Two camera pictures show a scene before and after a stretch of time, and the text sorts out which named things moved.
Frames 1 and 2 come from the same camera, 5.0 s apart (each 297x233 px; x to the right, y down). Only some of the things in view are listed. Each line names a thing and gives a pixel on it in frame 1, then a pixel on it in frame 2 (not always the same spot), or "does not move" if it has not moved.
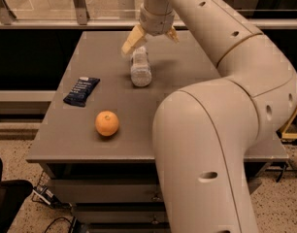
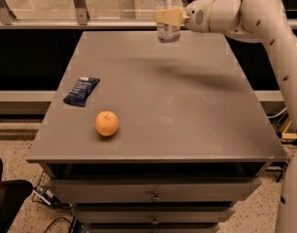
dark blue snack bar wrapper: (82, 90) does not move
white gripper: (156, 23) → (197, 16)
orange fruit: (107, 123) does not move
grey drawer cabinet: (108, 183) does not move
